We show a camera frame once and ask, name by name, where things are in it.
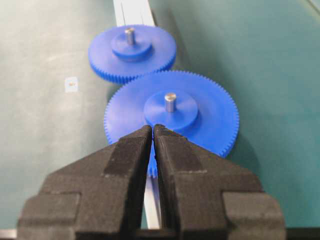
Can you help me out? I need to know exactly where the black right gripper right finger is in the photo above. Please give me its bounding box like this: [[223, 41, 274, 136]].
[[153, 124, 287, 240]]

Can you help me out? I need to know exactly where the small blue gear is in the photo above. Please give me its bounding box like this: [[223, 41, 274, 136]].
[[88, 24, 177, 84]]

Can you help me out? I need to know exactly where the steel shaft in large gear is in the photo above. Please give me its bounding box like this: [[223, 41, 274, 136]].
[[164, 92, 177, 113]]

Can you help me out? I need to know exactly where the silver aluminium extrusion rail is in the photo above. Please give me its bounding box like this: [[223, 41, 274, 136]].
[[113, 0, 162, 230]]

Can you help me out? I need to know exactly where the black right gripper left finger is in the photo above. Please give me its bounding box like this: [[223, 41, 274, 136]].
[[17, 125, 152, 240]]

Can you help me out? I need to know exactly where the white sticker marker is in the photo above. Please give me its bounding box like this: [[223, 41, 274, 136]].
[[64, 76, 79, 93]]

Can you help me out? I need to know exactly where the large blue gear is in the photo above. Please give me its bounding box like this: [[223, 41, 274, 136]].
[[103, 70, 240, 157]]

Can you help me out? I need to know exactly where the steel shaft in small gear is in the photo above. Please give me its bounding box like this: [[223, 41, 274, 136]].
[[124, 27, 136, 46]]

